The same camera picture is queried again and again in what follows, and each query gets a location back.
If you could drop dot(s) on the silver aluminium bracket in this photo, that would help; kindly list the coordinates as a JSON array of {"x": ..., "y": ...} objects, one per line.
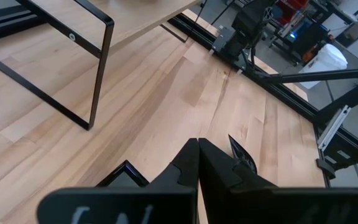
[{"x": 334, "y": 127}]

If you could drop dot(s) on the black equipment cart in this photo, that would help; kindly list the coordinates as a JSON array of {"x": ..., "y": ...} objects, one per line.
[{"x": 306, "y": 37}]

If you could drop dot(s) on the black teardrop mini plate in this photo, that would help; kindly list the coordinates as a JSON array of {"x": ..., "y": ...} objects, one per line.
[{"x": 242, "y": 154}]

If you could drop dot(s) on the white bucket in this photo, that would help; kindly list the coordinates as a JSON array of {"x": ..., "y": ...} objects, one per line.
[{"x": 325, "y": 62}]

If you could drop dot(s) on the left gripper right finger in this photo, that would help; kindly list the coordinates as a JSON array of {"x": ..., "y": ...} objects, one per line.
[{"x": 216, "y": 174}]

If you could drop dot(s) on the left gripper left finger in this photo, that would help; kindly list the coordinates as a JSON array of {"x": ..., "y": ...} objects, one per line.
[{"x": 182, "y": 174}]

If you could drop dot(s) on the wooden shelf with black legs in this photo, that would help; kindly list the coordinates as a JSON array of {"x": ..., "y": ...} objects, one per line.
[{"x": 135, "y": 18}]

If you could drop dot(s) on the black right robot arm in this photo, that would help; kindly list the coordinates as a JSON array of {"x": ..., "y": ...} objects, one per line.
[{"x": 250, "y": 18}]

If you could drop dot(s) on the black square mini plate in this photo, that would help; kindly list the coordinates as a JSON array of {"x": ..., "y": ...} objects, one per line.
[{"x": 123, "y": 179}]

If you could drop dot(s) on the red storage bins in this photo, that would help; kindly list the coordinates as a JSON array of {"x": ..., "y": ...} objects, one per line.
[{"x": 291, "y": 6}]

